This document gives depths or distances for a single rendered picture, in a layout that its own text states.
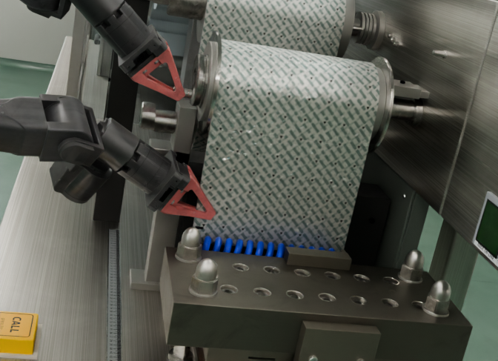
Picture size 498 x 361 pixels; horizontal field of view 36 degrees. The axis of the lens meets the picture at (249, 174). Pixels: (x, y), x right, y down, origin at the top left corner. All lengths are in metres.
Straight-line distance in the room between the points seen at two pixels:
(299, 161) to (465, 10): 0.31
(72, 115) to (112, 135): 0.07
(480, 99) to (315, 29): 0.38
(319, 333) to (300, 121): 0.30
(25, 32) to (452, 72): 5.78
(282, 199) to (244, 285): 0.17
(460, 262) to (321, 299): 0.46
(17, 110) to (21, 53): 5.76
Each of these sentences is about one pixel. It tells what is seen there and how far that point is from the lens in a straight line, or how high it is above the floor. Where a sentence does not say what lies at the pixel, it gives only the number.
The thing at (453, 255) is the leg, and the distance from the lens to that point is 1.40.
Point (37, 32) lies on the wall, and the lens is 6.69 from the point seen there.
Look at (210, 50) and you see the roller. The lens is 1.08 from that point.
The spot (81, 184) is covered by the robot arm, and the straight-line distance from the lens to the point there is 1.07.
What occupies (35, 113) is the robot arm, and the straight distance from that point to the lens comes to 0.99.
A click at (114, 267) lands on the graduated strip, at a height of 0.90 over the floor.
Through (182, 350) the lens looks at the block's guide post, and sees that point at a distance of 1.05.
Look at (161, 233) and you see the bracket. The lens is 1.19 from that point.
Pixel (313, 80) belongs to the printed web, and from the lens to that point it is 1.08.
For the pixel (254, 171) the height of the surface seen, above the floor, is 1.14.
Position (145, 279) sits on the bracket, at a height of 0.92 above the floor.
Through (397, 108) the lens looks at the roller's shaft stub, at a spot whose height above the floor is 1.25.
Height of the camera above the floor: 1.47
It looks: 18 degrees down
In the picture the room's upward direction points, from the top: 11 degrees clockwise
